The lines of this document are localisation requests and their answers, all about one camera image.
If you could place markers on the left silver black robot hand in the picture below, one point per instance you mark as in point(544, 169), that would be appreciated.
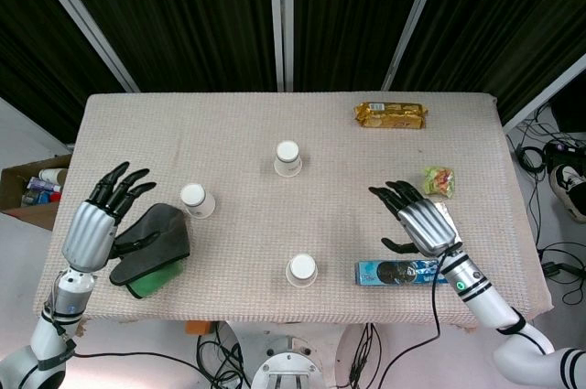
point(89, 229)

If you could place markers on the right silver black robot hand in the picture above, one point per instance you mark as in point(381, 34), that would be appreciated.
point(428, 224)

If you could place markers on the white paper cup blue stripe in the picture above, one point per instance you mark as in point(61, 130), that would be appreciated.
point(198, 201)
point(301, 271)
point(288, 159)

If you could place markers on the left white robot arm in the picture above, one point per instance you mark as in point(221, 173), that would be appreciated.
point(46, 334)

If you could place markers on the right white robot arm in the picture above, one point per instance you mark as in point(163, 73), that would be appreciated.
point(490, 302)

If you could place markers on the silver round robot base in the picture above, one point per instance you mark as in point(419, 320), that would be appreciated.
point(286, 373)

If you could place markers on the gold flat box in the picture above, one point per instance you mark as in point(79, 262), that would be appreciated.
point(442, 209)

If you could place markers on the green candy bag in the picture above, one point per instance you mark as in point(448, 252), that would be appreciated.
point(439, 182)

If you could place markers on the brown cardboard box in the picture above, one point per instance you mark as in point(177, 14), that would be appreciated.
point(32, 215)

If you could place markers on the blue cookie box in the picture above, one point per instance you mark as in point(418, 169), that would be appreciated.
point(389, 272)

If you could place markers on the purple tube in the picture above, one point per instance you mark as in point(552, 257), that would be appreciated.
point(43, 185)

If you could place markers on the white cylinder bottle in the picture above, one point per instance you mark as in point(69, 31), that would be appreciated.
point(52, 175)

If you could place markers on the grey green folded cloth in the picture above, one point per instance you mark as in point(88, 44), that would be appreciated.
point(155, 242)

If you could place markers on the gold biscuit packet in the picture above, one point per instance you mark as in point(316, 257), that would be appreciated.
point(390, 115)

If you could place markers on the beige woven tablecloth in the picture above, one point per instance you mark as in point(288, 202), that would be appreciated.
point(284, 224)

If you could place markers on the white black sneaker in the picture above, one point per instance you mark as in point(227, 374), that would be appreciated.
point(567, 187)

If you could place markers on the orange small object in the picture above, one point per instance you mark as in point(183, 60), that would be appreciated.
point(197, 329)

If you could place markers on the black electronic device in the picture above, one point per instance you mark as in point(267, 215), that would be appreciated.
point(565, 151)

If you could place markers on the grey partition frame post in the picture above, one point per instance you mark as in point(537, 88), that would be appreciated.
point(414, 23)
point(82, 18)
point(280, 18)
point(545, 96)

